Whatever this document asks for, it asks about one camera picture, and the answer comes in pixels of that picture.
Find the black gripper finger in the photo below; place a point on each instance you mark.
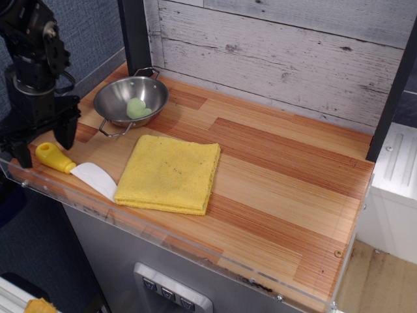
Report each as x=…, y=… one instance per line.
x=65, y=130
x=19, y=150

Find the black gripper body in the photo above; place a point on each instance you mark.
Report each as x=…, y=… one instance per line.
x=31, y=116

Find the yellow handled white toy knife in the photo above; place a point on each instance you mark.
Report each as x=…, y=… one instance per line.
x=91, y=174

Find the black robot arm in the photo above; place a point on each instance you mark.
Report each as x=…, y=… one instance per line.
x=38, y=84

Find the steel colander bowl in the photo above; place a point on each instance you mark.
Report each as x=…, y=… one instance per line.
x=111, y=102

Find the green toy vegetable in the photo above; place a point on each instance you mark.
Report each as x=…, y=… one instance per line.
x=136, y=109

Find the folded yellow cloth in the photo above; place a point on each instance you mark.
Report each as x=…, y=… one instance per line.
x=169, y=175

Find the yellow object at bottom left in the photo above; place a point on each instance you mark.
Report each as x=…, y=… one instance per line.
x=39, y=306

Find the stainless steel toy cabinet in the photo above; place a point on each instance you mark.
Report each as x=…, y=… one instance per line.
x=112, y=253

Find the silver button control panel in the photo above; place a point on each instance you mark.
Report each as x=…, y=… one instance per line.
x=161, y=293

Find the white ribbed shelf unit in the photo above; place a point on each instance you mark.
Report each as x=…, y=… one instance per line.
x=388, y=220

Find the clear acrylic guard rail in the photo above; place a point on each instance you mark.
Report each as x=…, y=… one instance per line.
x=286, y=235

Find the right black frame post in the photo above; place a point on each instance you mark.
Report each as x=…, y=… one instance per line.
x=394, y=96

